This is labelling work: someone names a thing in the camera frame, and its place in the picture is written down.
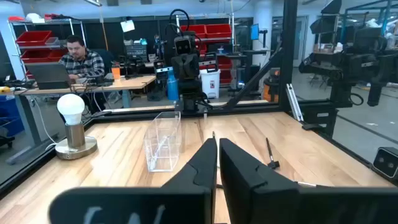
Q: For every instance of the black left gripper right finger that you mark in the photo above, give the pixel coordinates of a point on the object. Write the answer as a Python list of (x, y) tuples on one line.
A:
[(264, 199)]

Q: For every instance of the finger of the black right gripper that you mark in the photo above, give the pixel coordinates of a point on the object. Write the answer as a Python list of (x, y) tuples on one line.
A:
[(190, 67), (182, 67)]

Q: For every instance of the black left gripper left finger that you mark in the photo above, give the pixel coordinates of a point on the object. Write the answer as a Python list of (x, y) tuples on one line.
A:
[(174, 202)]

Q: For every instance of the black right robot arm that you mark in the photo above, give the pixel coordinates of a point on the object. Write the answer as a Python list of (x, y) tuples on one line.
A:
[(189, 93)]

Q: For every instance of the blue bottle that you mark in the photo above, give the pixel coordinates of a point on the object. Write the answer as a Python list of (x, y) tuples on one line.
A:
[(172, 87)]

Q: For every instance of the white trash bin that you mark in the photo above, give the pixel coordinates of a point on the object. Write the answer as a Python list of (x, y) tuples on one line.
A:
[(210, 84)]

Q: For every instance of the red storage bin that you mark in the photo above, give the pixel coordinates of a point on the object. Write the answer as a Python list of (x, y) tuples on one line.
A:
[(33, 39), (35, 56), (218, 30), (194, 30), (57, 54)]

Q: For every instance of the wooden office desk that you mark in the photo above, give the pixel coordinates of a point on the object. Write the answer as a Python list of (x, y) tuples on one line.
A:
[(130, 83)]

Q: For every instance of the makeup brush dark fluffy head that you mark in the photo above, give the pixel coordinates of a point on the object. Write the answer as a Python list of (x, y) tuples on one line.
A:
[(269, 149)]

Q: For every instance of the orange cup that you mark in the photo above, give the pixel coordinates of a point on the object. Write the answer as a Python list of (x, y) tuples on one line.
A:
[(115, 73)]

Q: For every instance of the white paper sheet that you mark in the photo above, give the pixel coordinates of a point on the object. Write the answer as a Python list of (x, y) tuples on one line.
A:
[(127, 26)]

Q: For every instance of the clear acrylic container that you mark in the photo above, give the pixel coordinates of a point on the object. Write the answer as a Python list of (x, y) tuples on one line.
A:
[(168, 140)]

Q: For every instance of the small blue-screen monitor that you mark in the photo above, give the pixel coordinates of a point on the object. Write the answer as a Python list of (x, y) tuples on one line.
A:
[(254, 31)]

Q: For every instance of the orange shop vacuum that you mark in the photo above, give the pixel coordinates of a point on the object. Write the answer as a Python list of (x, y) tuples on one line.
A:
[(270, 90)]

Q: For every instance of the person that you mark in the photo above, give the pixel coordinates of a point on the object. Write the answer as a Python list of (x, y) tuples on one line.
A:
[(82, 62)]

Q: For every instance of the silver aluminium extrusion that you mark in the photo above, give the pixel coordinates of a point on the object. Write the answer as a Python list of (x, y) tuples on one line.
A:
[(293, 102)]

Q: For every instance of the metal lamp with white bulb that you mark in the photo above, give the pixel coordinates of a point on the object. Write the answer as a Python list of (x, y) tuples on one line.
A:
[(71, 107)]

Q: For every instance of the grey laptop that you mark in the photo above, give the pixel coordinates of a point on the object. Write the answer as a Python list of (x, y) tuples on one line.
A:
[(49, 76)]

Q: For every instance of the black neighbouring robot rig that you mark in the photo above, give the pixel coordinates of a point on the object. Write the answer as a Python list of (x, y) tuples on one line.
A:
[(345, 67)]

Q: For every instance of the blue crate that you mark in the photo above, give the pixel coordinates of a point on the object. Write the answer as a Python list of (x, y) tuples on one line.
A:
[(9, 115)]

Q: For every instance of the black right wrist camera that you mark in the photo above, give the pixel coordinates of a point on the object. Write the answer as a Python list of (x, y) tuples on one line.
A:
[(183, 45)]

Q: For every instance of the black table-level camera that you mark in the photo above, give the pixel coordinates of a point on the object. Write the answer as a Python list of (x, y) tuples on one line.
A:
[(385, 161)]

